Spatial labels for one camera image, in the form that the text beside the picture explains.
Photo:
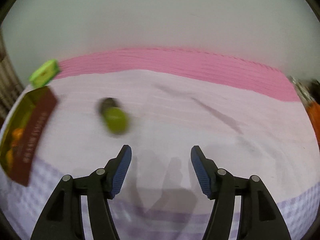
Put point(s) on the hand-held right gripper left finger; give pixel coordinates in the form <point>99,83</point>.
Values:
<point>121,175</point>

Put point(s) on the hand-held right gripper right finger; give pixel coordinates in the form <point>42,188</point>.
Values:
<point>201,175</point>

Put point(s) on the green citrus fruit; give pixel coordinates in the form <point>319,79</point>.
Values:
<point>115,120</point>

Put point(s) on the small dark brown fruit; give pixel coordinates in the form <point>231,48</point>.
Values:
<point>106,103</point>

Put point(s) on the maroon tin box gold inside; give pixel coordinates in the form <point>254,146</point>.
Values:
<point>37,135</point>

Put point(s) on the purple checked white cloth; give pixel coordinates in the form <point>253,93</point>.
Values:
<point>175,105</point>

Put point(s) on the pink foam mat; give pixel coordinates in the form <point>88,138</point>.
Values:
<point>200,65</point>

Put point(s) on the orange plastic bag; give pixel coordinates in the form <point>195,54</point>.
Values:
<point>314,117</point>

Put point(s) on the green tissue pack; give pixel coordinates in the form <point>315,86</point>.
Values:
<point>45,72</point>

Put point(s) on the beige patterned curtain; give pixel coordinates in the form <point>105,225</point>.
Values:
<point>10,80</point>

